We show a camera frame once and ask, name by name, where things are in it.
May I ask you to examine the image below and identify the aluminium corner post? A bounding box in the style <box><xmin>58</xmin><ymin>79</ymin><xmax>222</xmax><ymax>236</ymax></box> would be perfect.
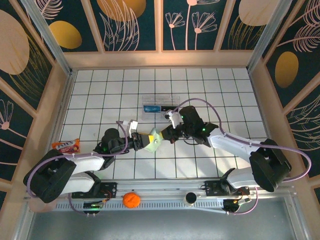
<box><xmin>246</xmin><ymin>0</ymin><xmax>293</xmax><ymax>73</ymax></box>
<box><xmin>21</xmin><ymin>0</ymin><xmax>75</xmax><ymax>77</ymax></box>

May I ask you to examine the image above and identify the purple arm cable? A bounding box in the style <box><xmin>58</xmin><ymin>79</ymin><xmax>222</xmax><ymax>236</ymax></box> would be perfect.
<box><xmin>23</xmin><ymin>120</ymin><xmax>137</xmax><ymax>216</ymax></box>
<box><xmin>171</xmin><ymin>98</ymin><xmax>313</xmax><ymax>216</ymax></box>

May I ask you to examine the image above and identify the black round knob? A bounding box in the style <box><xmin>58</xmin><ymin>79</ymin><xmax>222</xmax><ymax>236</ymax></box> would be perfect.
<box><xmin>184</xmin><ymin>191</ymin><xmax>199</xmax><ymax>207</ymax></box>

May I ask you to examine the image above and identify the orange candy bag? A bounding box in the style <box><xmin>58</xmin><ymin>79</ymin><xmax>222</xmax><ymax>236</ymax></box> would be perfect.
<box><xmin>51</xmin><ymin>138</ymin><xmax>81</xmax><ymax>154</ymax></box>

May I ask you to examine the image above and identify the clear acrylic organizer box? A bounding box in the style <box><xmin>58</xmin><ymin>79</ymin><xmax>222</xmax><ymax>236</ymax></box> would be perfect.
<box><xmin>140</xmin><ymin>94</ymin><xmax>181</xmax><ymax>123</ymax></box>

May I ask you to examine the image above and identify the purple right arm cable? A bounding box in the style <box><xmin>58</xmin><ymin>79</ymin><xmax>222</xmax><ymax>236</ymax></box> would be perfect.
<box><xmin>171</xmin><ymin>98</ymin><xmax>313</xmax><ymax>216</ymax></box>

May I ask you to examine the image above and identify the orange ball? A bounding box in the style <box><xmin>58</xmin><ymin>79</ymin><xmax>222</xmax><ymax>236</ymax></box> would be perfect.
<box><xmin>122</xmin><ymin>191</ymin><xmax>141</xmax><ymax>209</ymax></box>

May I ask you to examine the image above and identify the slotted grey cable duct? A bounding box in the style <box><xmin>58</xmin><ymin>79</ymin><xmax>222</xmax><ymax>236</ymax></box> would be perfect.
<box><xmin>54</xmin><ymin>199</ymin><xmax>226</xmax><ymax>214</ymax></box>

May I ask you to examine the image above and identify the grey-green cloth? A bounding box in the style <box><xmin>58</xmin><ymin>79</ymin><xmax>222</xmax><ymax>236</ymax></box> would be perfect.
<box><xmin>143</xmin><ymin>127</ymin><xmax>164</xmax><ymax>153</ymax></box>

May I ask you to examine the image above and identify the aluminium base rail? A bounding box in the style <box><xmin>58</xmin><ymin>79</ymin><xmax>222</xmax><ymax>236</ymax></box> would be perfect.
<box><xmin>23</xmin><ymin>176</ymin><xmax>295</xmax><ymax>201</ymax></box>

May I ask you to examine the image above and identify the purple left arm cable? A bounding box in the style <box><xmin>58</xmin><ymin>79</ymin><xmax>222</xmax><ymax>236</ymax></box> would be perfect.
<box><xmin>23</xmin><ymin>120</ymin><xmax>137</xmax><ymax>216</ymax></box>

